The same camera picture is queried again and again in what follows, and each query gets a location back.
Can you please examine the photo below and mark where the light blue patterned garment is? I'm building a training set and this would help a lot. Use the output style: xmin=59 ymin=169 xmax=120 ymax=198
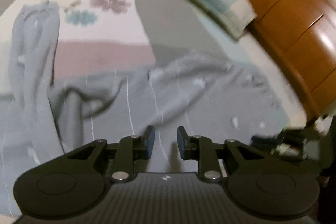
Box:
xmin=1 ymin=1 xmax=289 ymax=217

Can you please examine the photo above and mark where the brown wooden headboard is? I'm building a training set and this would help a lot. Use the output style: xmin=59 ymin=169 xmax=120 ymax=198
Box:
xmin=248 ymin=0 xmax=335 ymax=120

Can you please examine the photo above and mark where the pastel colour-block bed sheet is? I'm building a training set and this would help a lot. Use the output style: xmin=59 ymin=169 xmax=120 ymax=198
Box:
xmin=1 ymin=0 xmax=306 ymax=220

